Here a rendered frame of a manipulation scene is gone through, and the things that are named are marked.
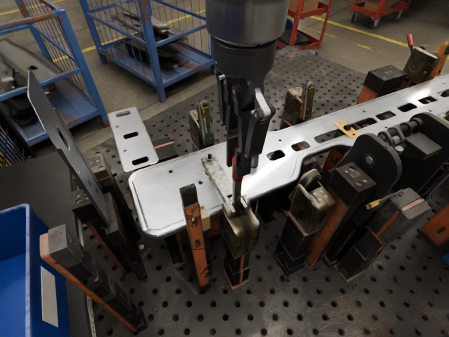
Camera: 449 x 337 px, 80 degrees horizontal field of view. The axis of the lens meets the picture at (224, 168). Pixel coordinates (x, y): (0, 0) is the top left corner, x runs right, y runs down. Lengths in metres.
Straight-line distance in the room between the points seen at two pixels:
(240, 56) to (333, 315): 0.77
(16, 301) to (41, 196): 0.24
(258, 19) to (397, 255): 0.92
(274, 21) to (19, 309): 0.60
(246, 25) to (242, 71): 0.05
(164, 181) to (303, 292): 0.53
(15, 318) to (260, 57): 0.57
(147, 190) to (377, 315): 0.74
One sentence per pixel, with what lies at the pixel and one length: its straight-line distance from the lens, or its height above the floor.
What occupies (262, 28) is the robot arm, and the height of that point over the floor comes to 1.44.
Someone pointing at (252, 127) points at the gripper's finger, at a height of 1.32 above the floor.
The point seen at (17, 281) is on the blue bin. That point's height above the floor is 1.03.
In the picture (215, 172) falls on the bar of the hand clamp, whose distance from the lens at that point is 0.62.
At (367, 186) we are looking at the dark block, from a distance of 0.61.
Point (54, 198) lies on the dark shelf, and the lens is 0.74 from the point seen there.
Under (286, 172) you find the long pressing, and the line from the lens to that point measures 0.74.
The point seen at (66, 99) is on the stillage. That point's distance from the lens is 2.84.
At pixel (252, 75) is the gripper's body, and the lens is 0.33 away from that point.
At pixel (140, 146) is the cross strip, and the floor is 1.00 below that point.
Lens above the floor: 1.54
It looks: 48 degrees down
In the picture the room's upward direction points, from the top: straight up
